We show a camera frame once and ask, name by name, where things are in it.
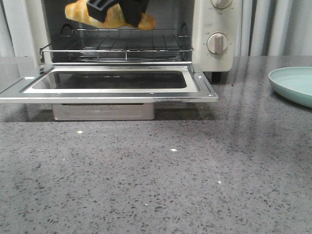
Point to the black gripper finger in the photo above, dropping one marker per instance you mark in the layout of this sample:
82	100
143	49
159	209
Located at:
97	9
132	10

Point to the golden croissant bread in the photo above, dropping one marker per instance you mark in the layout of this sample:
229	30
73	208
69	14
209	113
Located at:
77	11

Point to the glass oven door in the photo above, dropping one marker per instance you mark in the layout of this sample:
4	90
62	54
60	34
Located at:
100	84

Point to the cream Toshiba toaster oven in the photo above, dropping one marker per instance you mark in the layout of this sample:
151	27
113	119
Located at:
196	18

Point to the upper cream oven knob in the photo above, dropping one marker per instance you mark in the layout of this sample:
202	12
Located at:
221	4

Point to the cream oven knob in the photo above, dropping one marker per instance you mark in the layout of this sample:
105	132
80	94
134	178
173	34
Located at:
221	4
217	43

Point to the lower cream oven knob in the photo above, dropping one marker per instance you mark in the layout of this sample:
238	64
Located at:
217	43

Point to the light green plate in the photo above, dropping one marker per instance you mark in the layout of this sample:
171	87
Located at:
293	83

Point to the metal wire oven rack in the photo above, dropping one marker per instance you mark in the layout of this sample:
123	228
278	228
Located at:
119	44

